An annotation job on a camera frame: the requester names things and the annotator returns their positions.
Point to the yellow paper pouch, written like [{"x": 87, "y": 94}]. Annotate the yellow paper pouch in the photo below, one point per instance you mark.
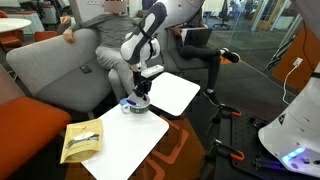
[{"x": 82, "y": 141}]

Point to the orange black clamp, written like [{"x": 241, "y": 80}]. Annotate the orange black clamp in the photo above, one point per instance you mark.
[
  {"x": 216, "y": 118},
  {"x": 219, "y": 148}
]

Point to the blue marker in mug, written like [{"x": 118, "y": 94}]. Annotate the blue marker in mug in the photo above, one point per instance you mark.
[{"x": 131, "y": 102}]

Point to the seated person with laptop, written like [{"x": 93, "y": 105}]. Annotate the seated person with laptop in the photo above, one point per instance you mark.
[{"x": 213, "y": 57}]

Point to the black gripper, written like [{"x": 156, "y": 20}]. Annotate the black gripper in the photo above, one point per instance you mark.
[{"x": 142, "y": 87}]

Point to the seated person grey clothes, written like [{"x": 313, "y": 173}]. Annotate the seated person grey clothes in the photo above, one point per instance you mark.
[{"x": 112, "y": 27}]

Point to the black laptop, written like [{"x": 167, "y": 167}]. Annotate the black laptop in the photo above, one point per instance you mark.
[{"x": 196, "y": 36}]

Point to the orange sofa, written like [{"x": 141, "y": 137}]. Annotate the orange sofa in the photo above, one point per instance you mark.
[{"x": 26, "y": 125}]

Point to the black phone on sofa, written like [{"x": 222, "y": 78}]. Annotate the black phone on sofa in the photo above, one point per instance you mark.
[{"x": 85, "y": 69}]

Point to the small white table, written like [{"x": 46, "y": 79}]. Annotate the small white table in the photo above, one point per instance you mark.
[{"x": 127, "y": 139}]

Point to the grey sofa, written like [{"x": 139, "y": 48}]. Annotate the grey sofa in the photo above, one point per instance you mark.
[{"x": 50, "y": 70}]

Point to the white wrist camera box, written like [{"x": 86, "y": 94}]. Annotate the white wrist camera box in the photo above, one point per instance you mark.
[{"x": 148, "y": 72}]

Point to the large white table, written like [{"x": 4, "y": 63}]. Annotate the large white table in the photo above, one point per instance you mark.
[{"x": 172, "y": 93}]

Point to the black mounting plate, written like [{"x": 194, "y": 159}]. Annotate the black mounting plate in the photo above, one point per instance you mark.
[{"x": 241, "y": 133}]

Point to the green white mug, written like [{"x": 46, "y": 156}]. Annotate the green white mug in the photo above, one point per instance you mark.
[{"x": 141, "y": 107}]

